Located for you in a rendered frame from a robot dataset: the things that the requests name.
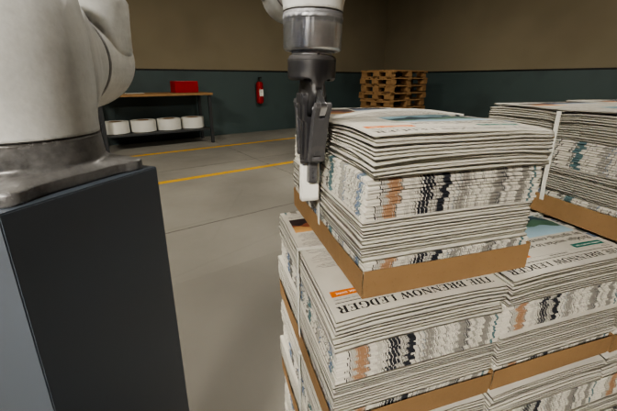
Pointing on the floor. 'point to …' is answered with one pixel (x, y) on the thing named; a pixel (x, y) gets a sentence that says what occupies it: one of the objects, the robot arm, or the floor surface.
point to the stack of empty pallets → (393, 88)
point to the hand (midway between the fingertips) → (308, 180)
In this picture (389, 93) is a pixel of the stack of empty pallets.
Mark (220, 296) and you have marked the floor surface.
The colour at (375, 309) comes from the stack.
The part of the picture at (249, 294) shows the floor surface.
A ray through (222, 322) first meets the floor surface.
